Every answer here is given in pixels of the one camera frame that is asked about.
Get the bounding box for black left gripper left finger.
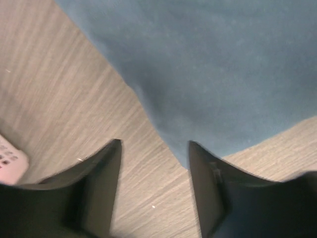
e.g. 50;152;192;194
0;139;122;238

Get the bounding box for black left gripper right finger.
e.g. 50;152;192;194
188;141;317;238

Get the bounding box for white perforated plastic basket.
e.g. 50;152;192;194
0;135;29;185

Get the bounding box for grey-blue t shirt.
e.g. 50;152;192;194
57;0;317;168

